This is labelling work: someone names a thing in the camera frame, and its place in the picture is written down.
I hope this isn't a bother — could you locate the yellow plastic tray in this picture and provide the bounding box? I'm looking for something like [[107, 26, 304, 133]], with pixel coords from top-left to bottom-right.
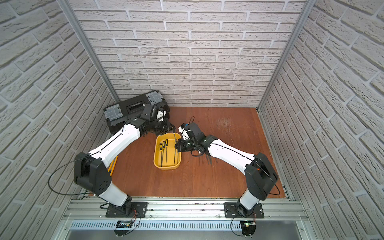
[[154, 133, 182, 170]]

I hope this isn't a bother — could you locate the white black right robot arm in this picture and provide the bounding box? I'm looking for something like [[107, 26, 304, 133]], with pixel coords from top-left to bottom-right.
[[175, 135, 279, 212]]

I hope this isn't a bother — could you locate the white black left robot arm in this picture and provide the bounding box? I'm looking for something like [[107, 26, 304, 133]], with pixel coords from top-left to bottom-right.
[[74, 104, 175, 207]]

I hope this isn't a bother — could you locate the black plastic toolbox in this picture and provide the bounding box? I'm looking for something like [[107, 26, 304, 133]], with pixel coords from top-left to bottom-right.
[[104, 90, 170, 135]]

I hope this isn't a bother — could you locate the yellow utility knife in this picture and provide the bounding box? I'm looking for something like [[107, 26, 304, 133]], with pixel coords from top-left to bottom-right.
[[108, 156, 118, 176]]

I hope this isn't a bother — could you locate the left controller board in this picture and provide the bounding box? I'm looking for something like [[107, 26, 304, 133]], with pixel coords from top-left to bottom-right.
[[114, 221, 136, 237]]

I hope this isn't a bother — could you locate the controller board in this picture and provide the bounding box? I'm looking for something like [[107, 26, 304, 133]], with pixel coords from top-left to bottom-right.
[[240, 221, 257, 238], [114, 221, 136, 237]]

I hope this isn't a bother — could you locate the right controller board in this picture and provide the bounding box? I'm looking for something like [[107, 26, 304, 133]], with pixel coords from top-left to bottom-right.
[[240, 221, 257, 238]]

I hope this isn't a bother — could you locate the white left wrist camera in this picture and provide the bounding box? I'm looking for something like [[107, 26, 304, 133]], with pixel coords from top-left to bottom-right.
[[156, 110, 167, 122]]

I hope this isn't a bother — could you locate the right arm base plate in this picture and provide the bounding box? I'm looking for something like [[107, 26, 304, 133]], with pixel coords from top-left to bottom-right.
[[224, 202, 265, 219]]

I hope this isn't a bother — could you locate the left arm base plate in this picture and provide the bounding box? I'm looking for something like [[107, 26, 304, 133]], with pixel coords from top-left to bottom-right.
[[106, 201, 148, 218]]

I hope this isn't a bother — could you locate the aluminium front rail frame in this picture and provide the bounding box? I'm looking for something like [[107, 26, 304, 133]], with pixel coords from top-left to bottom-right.
[[53, 197, 315, 240]]

